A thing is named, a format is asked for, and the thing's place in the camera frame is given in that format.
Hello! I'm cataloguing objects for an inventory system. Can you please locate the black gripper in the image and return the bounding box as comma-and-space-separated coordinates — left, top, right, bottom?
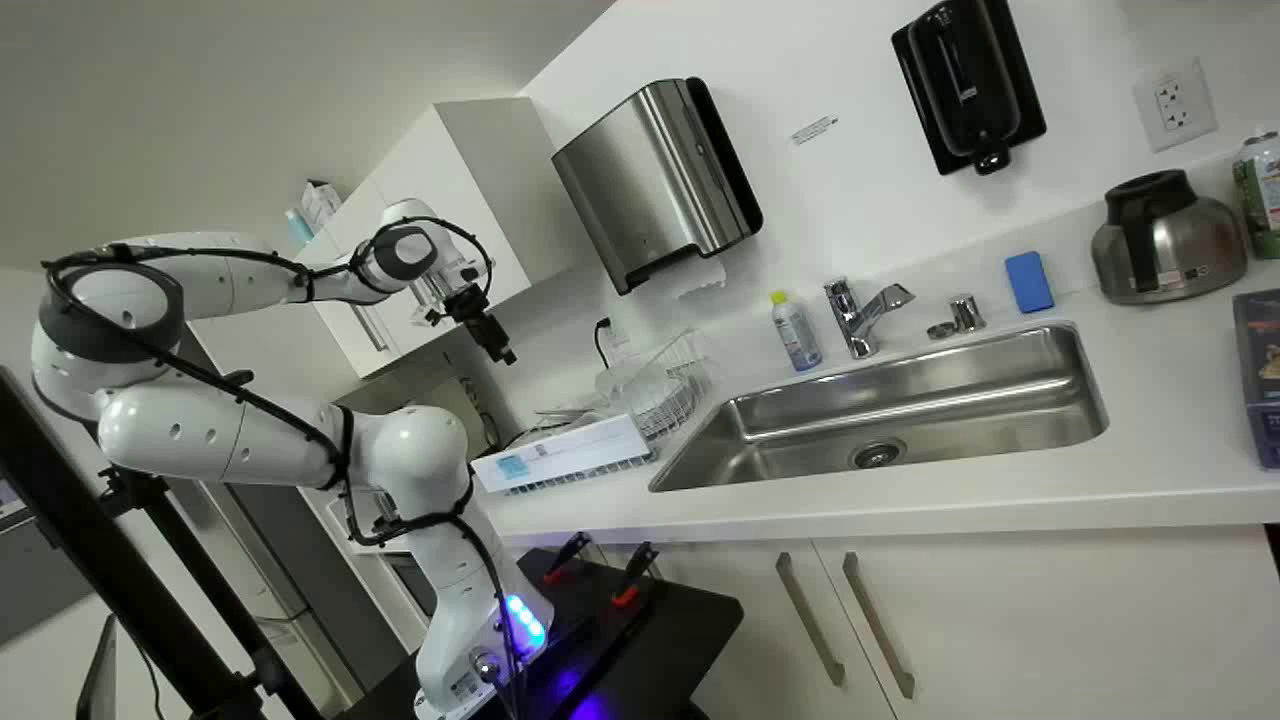
442, 282, 520, 370

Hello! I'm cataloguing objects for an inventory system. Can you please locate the chrome tap nozzle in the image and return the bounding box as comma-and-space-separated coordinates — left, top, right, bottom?
820, 276, 921, 360

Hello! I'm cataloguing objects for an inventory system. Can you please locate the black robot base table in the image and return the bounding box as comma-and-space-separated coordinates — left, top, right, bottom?
331, 536, 750, 720

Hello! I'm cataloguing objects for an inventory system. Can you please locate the outlet with black plug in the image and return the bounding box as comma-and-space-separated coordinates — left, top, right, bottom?
588, 312, 623, 371

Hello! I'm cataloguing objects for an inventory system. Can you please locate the red black clamp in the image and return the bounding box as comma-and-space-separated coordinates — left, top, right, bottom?
608, 536, 665, 622
538, 531, 601, 593

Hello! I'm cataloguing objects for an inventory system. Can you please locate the steel paper towel dispenser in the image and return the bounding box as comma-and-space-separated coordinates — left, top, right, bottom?
550, 75, 768, 300

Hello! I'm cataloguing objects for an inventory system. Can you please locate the bottle atop cabinet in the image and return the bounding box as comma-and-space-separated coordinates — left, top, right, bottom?
283, 177, 345, 254

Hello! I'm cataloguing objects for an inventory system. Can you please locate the clear dish soap bottle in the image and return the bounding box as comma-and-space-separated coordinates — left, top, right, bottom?
768, 288, 830, 375

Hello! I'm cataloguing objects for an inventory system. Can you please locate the stainless steel sink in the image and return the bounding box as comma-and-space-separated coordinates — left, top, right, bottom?
650, 321, 1112, 497

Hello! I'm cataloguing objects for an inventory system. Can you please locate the chrome sink knob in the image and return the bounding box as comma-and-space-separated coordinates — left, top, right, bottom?
925, 291, 993, 343

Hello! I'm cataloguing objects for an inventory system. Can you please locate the blue sponge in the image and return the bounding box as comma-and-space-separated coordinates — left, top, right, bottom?
1000, 249, 1061, 321

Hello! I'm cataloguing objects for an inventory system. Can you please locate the white base cabinet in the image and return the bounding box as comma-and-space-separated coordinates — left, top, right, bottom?
635, 520, 1280, 720

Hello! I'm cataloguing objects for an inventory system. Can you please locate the steel coffee carafe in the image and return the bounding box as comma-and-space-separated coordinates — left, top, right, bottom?
1090, 169, 1253, 310

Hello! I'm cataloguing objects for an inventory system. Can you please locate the green carton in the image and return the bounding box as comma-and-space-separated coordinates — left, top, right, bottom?
1227, 129, 1280, 265

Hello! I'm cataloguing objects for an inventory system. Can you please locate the white wire dish rack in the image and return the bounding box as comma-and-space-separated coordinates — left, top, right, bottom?
474, 356, 704, 501

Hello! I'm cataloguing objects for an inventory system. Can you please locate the white upper wall cabinet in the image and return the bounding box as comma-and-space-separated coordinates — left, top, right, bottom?
294, 91, 593, 385

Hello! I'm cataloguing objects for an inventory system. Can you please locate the black cable on robot arm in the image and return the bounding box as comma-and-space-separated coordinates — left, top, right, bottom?
38, 212, 527, 675

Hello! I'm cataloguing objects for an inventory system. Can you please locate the steel base cabinet handle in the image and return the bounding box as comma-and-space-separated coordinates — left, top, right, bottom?
772, 548, 851, 692
842, 548, 925, 705

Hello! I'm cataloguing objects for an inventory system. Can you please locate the black camera stand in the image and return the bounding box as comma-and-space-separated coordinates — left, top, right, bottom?
0, 363, 329, 720

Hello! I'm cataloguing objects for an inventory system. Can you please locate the black wall soap dispenser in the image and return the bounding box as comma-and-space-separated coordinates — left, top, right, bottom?
888, 0, 1053, 179

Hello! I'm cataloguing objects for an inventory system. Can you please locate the white wall power outlet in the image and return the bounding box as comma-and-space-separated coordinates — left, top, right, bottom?
1134, 55, 1219, 153

